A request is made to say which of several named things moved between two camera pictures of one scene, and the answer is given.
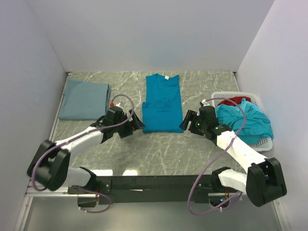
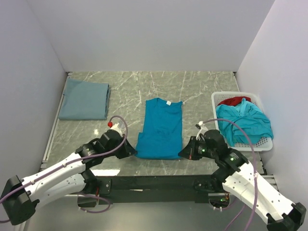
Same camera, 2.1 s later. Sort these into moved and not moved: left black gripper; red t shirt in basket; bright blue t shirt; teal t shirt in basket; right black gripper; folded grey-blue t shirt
Moved: right black gripper; left black gripper; bright blue t shirt
Not moved: teal t shirt in basket; red t shirt in basket; folded grey-blue t shirt
